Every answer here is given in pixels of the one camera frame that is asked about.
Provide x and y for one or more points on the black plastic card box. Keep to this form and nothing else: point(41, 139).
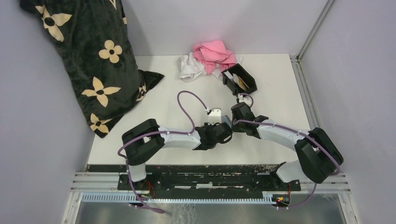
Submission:
point(247, 78)

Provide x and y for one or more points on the white cloth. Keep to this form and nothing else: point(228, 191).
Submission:
point(190, 69)

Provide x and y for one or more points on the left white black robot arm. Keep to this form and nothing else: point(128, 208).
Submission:
point(146, 139)

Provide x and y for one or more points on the grey leather card holder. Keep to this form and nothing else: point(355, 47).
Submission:
point(225, 119)

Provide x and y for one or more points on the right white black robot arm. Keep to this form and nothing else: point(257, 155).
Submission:
point(317, 156)

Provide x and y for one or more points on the aluminium rail frame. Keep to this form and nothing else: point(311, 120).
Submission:
point(94, 196)

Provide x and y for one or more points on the gold card in box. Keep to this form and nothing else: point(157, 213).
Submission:
point(242, 84)

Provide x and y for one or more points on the black floral blanket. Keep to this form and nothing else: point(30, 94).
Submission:
point(91, 37)

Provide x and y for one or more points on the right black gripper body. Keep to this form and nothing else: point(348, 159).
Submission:
point(238, 126)

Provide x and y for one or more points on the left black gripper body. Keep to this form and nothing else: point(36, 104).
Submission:
point(208, 126)

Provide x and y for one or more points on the corner aluminium post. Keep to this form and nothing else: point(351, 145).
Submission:
point(297, 65)

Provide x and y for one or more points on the white cards in box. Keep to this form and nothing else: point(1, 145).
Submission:
point(231, 77)

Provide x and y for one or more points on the pink cloth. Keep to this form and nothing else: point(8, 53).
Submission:
point(212, 54)

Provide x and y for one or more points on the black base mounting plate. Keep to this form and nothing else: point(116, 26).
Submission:
point(208, 182)

